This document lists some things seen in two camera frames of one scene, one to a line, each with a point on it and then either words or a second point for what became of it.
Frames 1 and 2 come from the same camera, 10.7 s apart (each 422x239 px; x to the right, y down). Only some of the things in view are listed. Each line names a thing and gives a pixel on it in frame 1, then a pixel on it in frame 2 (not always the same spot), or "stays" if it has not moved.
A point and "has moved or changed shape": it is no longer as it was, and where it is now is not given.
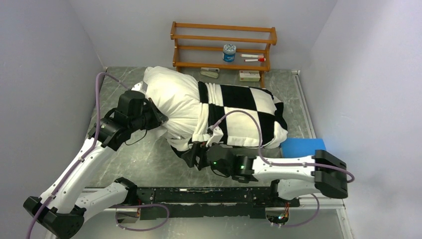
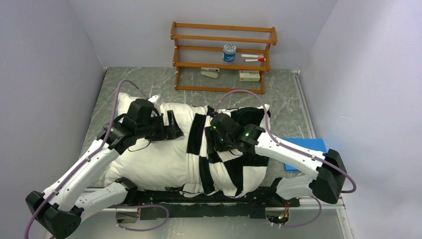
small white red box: [249, 75] stays
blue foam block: [301, 147] stays
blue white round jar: [229, 53] stays
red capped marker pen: [262, 59] stays
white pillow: [176, 93] -> [151, 164]
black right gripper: [198, 148] -> [218, 147]
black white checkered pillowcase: [240, 129] has moved or changed shape
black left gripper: [158, 117] -> [171, 131]
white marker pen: [252, 56] stays
